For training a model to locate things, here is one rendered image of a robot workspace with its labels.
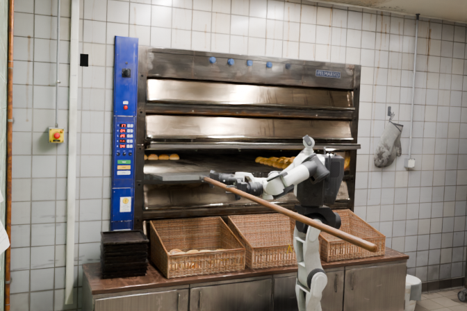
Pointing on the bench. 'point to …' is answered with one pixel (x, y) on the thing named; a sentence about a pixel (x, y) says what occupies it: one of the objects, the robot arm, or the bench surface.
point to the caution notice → (125, 204)
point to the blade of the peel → (179, 175)
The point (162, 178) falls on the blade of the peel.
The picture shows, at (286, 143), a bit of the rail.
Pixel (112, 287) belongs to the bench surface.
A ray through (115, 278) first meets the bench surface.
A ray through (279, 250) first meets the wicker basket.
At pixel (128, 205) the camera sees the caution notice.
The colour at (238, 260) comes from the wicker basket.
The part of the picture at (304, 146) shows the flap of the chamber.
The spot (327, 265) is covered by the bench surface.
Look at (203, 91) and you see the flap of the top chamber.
